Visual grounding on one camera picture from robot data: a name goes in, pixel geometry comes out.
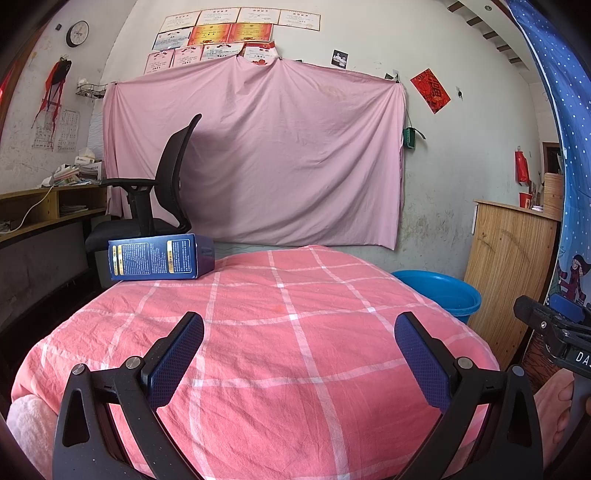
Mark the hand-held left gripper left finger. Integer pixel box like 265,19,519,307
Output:
52,311,205,480

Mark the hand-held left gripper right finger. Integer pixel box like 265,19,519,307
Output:
394,311,544,480

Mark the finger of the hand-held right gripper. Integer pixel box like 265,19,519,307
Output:
549,293,591,333
513,295,571,344

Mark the blue plastic bucket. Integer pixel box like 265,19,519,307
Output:
392,270,482,326

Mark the person's right hand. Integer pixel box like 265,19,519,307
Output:
536,368,589,446

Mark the wooden cabinet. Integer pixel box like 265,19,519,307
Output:
463,199,561,370

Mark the blue cardboard box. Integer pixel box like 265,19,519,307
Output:
108,234,216,281

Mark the light wooden board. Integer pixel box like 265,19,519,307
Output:
544,172,565,219

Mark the pink checked blanket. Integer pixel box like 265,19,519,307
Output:
10,244,502,480

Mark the blue printed curtain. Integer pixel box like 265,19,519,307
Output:
505,0,591,402

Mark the light pink fleece blanket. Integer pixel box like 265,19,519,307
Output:
7,397,56,480

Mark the black office chair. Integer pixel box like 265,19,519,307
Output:
84,113,203,254

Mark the stack of books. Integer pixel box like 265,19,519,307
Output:
44,164,102,188

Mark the red hanging ornament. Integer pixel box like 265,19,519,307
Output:
31,56,73,139

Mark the dark wooden frame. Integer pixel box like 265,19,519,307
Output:
542,141,565,175

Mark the wooden wall shelf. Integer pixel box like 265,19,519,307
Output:
0,185,109,245

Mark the white cable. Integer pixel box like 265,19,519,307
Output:
9,187,54,232

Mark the pink wall sheet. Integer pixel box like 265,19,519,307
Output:
102,55,408,251

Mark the red wall poster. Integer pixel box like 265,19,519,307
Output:
410,68,451,114

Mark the wall calendar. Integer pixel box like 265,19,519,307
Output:
31,109,80,152

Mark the wire wall rack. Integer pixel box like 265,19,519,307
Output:
76,79,108,100

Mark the group of wall certificates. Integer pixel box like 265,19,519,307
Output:
144,7,321,75

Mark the round wall clock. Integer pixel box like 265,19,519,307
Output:
66,21,90,48

